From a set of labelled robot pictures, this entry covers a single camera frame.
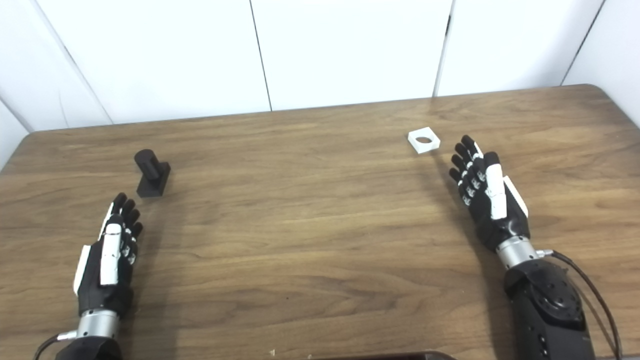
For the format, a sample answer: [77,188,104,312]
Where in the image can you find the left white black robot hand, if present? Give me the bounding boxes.
[73,192,144,318]

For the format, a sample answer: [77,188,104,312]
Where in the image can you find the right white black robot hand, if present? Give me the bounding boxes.
[448,135,531,252]

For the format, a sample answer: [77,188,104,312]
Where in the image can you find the white square piece with hole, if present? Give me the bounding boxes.
[407,127,442,154]

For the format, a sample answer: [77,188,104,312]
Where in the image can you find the black peg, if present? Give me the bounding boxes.
[134,149,172,198]

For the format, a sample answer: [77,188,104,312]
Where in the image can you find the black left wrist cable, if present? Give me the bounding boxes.
[34,330,78,360]

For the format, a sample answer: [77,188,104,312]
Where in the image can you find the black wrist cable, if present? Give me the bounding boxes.
[537,249,623,360]
[34,330,78,360]

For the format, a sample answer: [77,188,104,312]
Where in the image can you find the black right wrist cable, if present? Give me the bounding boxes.
[537,249,623,360]

